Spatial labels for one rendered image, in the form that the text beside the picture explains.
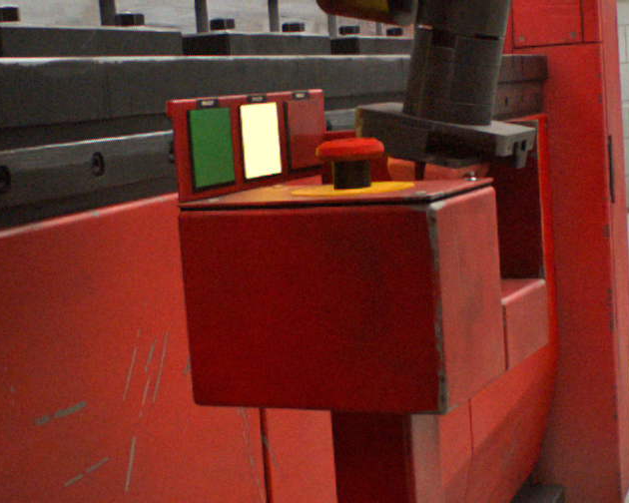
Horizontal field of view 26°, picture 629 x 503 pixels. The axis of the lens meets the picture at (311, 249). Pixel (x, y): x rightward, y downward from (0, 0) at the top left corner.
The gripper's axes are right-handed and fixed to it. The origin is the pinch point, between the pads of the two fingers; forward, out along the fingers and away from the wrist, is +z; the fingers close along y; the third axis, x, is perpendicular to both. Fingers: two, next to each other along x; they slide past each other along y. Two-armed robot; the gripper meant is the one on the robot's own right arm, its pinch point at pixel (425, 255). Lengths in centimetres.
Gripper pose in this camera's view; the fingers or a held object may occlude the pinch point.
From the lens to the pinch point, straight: 88.8
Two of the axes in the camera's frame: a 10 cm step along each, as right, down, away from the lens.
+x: -4.5, 1.4, -8.8
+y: -8.9, -2.1, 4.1
